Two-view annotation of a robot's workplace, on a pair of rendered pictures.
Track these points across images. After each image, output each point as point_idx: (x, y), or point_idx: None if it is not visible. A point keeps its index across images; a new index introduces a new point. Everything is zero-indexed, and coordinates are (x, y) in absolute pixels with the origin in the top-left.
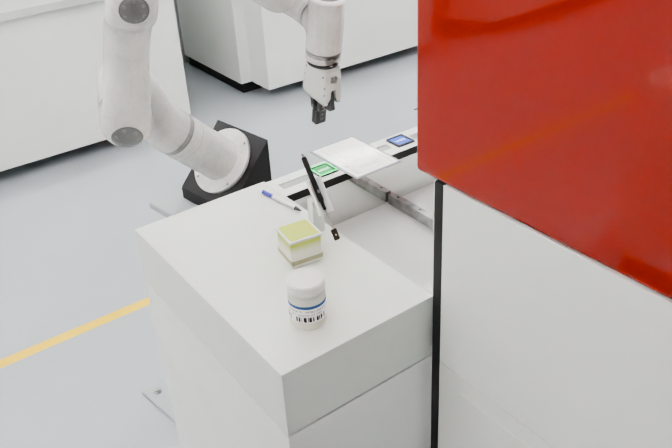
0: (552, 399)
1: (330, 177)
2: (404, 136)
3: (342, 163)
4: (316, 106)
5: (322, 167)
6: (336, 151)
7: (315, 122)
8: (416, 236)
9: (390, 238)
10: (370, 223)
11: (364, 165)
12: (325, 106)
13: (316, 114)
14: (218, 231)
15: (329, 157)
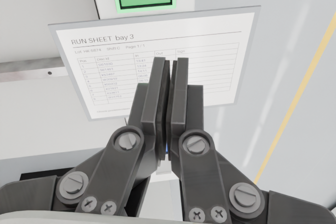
0: None
1: None
2: (167, 152)
3: (145, 37)
4: (171, 151)
5: None
6: (207, 55)
7: (152, 65)
8: (1, 34)
9: None
10: None
11: (106, 69)
12: (58, 197)
13: (145, 106)
14: None
15: (194, 29)
